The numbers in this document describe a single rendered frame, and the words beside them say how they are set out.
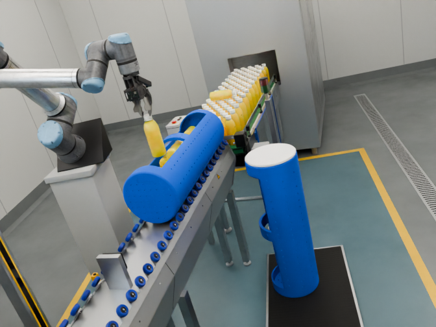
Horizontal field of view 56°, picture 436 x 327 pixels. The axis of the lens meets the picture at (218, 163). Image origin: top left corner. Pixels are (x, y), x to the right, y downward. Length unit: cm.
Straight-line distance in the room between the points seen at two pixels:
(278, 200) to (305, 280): 57
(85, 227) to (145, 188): 97
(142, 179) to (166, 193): 13
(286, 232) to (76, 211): 133
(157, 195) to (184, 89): 520
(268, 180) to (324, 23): 484
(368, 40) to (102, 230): 524
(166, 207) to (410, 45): 567
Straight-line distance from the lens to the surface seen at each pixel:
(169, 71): 701
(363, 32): 686
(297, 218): 229
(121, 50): 184
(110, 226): 275
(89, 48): 193
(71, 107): 261
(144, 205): 199
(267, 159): 215
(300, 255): 241
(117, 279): 171
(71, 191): 271
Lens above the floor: 191
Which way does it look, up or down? 23 degrees down
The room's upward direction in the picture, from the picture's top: 15 degrees counter-clockwise
